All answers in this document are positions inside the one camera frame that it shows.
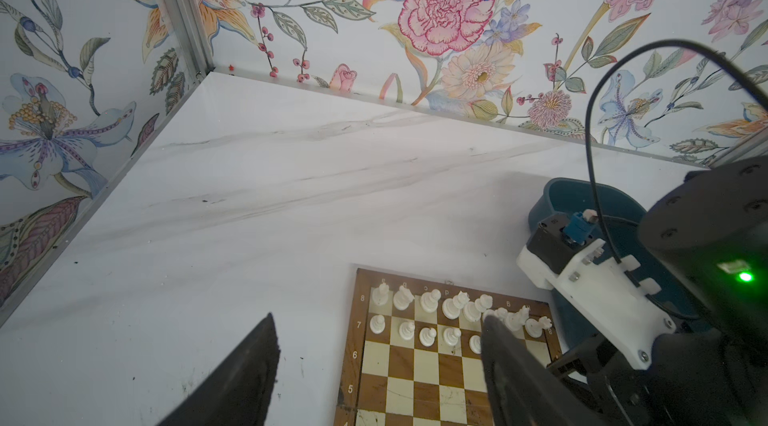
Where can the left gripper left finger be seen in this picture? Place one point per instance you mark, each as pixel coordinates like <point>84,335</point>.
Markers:
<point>239,390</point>

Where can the white chess pieces on board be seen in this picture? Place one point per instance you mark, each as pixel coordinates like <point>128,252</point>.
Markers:
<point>394,317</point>

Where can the wooden chess board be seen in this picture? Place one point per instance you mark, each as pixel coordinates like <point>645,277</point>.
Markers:
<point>447,391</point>

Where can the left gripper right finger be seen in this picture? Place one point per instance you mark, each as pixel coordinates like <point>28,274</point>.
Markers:
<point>520,390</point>

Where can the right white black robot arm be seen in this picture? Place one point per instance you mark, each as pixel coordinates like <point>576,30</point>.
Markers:
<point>711,235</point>

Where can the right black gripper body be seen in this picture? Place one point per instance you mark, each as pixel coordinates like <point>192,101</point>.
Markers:
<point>692,379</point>

